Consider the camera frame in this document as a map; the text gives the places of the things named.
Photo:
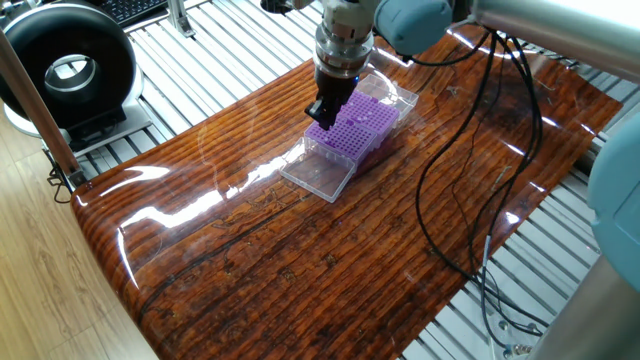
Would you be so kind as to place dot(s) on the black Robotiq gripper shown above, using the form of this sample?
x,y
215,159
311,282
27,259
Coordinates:
x,y
337,87

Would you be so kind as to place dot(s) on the purple pipette tip box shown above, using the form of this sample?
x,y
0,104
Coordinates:
x,y
320,172
372,117

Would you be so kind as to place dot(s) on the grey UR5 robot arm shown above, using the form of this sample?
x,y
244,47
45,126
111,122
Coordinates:
x,y
550,35

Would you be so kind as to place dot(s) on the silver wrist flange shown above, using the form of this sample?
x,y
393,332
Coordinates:
x,y
344,50

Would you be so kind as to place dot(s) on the wood grain table mat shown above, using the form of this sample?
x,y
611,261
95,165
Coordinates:
x,y
300,260

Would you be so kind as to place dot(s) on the black keyboard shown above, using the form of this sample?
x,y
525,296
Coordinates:
x,y
130,10

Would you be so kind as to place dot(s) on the white printed camera mount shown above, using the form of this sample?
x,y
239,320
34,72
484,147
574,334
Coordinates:
x,y
345,12

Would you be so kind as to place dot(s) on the aluminium bracket stand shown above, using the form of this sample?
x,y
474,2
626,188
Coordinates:
x,y
177,15

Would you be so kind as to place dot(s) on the white device base plate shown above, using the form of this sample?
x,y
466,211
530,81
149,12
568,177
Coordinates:
x,y
135,117

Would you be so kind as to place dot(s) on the brown frame post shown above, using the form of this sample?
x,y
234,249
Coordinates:
x,y
35,110

